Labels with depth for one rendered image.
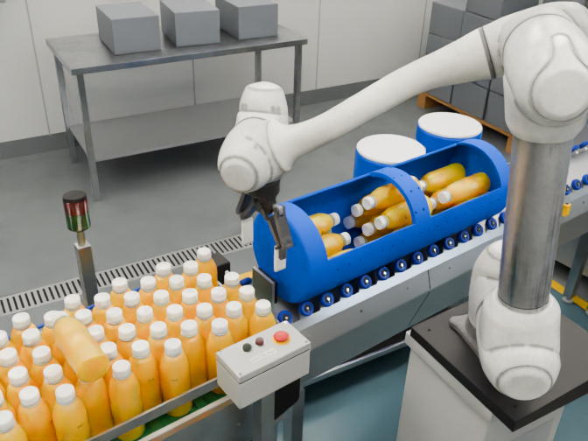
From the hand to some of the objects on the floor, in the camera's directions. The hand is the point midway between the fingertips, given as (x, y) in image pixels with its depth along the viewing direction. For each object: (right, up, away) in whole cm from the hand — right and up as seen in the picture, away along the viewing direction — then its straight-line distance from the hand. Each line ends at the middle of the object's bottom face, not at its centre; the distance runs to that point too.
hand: (262, 252), depth 155 cm
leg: (+6, -99, +81) cm, 128 cm away
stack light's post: (-56, -94, +86) cm, 139 cm away
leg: (+154, -36, +194) cm, 251 cm away
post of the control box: (-3, -116, +52) cm, 127 cm away
